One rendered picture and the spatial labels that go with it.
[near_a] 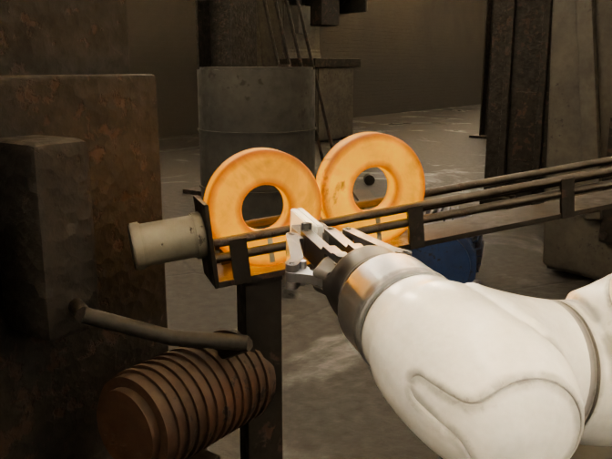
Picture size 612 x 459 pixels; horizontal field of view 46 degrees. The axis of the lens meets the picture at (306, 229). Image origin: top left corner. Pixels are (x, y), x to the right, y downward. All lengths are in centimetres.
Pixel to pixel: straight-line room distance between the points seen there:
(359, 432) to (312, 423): 12
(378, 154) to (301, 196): 12
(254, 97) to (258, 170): 242
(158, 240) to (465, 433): 54
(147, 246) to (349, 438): 104
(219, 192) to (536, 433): 56
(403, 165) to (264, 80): 238
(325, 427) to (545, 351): 143
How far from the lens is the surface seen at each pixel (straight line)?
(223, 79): 337
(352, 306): 56
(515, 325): 46
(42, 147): 86
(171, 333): 89
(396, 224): 97
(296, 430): 185
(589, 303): 55
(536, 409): 44
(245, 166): 90
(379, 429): 186
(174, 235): 89
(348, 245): 69
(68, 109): 101
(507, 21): 467
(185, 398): 86
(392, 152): 97
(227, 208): 90
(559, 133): 318
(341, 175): 94
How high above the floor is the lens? 88
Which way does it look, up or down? 13 degrees down
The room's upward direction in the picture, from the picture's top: straight up
